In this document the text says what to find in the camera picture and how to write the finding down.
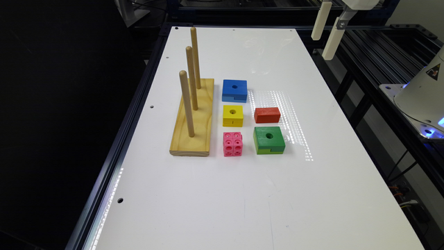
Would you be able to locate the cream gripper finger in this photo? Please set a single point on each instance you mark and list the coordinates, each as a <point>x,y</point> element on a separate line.
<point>336,33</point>
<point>321,20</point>

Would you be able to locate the white object top left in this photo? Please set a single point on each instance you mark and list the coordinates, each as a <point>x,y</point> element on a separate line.
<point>128,12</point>

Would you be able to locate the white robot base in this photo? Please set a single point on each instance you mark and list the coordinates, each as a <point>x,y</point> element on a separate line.
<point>421,99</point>

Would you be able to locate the black aluminium frame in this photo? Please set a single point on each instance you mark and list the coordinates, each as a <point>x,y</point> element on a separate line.
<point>375,56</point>

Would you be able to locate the red rectangular block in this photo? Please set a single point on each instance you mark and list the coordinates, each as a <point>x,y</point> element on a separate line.
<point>267,115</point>

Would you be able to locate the front wooden peg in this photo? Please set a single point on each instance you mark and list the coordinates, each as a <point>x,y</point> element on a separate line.
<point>187,102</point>

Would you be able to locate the wooden peg base board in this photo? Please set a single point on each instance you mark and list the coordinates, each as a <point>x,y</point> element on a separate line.
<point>199,144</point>

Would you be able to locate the blue block with hole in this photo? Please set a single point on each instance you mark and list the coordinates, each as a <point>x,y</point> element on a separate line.
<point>234,91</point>

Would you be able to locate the wooden peg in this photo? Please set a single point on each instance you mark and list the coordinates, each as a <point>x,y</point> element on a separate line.
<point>192,79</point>
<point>187,102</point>
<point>194,42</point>

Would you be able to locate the green block with hole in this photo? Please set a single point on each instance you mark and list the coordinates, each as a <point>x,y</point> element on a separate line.
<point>268,140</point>

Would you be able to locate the pink studded cube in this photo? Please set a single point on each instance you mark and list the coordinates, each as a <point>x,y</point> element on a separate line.
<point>232,144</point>

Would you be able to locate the rear wooden peg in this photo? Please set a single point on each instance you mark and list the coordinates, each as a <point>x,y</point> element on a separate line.
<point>194,42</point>

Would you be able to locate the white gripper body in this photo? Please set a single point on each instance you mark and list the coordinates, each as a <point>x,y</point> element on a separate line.
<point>361,4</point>

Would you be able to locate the yellow block with hole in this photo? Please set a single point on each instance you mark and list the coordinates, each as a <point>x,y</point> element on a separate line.
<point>233,116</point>

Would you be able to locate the middle wooden peg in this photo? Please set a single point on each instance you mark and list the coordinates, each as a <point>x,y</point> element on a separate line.
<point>192,79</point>

